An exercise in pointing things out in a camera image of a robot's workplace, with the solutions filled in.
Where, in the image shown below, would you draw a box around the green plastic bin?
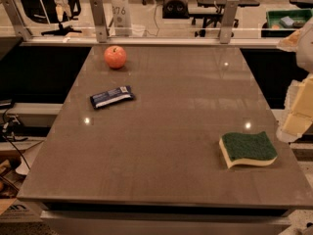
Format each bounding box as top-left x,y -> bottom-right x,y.
266,9 -> 313,29

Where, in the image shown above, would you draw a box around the black camera box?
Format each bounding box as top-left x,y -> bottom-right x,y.
162,0 -> 189,19

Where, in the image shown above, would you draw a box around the cardboard box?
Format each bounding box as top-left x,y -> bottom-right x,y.
0,199 -> 41,223

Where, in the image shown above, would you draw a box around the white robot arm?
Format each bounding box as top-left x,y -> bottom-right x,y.
276,20 -> 313,143

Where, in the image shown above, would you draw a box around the blue rxbar blueberry bar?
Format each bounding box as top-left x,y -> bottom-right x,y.
90,85 -> 135,110

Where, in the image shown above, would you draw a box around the right metal bracket post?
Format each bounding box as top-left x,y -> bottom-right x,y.
219,0 -> 240,44

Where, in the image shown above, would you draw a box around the green and yellow sponge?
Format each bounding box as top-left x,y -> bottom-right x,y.
219,131 -> 278,168

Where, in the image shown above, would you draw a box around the red apple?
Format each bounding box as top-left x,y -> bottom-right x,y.
104,45 -> 127,69

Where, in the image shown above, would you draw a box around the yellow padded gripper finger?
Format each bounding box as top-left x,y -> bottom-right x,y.
276,75 -> 313,143

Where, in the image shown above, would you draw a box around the black cable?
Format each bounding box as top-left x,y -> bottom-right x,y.
1,108 -> 32,171

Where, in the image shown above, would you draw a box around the white numbered pillar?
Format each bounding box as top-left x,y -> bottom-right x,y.
111,0 -> 132,36

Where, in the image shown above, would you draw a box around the left metal bracket post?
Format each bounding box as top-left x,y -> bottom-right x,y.
0,0 -> 32,41

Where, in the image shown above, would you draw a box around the middle metal bracket post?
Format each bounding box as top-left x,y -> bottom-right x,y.
90,0 -> 109,43

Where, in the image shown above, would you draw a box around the metal bracket post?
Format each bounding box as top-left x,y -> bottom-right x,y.
0,0 -> 32,41
90,0 -> 109,43
219,0 -> 240,44

